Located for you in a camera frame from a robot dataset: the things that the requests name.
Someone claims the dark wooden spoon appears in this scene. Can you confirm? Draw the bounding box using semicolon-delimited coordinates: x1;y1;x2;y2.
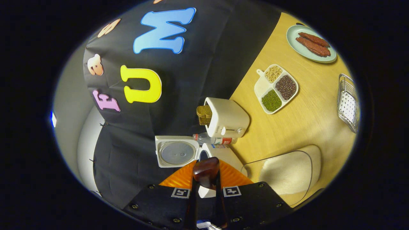
191;157;222;192

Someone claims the clear plastic water bottle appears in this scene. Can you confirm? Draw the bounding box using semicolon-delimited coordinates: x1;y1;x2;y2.
192;132;238;146

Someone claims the white rice cooker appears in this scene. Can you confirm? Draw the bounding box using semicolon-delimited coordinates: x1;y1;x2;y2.
155;135;248;198

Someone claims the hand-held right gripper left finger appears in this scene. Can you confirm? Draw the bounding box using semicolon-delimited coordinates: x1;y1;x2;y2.
123;160;197;230

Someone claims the red meat steak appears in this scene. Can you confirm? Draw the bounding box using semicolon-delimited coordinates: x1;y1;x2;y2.
298;32;330;48
296;37;331;57

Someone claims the black backdrop cloth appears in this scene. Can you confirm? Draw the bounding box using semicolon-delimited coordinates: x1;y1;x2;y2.
83;0;282;210

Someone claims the white toaster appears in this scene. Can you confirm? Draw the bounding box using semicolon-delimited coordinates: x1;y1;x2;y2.
204;97;250;138

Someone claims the pale green plate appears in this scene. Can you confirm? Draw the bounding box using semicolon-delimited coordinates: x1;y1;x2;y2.
286;25;337;64

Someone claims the metal wire chopstick holder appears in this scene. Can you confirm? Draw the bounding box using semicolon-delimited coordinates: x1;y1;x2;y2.
337;73;360;134

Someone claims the clear container of rice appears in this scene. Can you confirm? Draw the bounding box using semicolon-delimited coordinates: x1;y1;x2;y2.
241;145;321;207

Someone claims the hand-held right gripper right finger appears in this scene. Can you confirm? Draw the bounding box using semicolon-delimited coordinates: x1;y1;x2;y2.
217;160;293;230

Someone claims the white divided bean tray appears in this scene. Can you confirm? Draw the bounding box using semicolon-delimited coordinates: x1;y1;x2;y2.
254;64;299;115

